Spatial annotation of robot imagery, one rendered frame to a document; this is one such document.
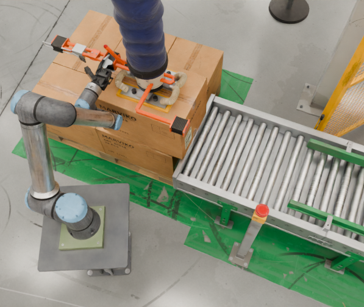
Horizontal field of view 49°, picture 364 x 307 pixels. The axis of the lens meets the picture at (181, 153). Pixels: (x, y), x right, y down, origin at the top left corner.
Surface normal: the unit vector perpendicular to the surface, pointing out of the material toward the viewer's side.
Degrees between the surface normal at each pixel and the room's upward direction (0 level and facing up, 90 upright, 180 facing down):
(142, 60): 74
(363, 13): 90
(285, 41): 0
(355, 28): 90
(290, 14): 0
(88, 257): 0
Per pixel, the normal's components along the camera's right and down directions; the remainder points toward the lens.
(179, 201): -0.03, -0.44
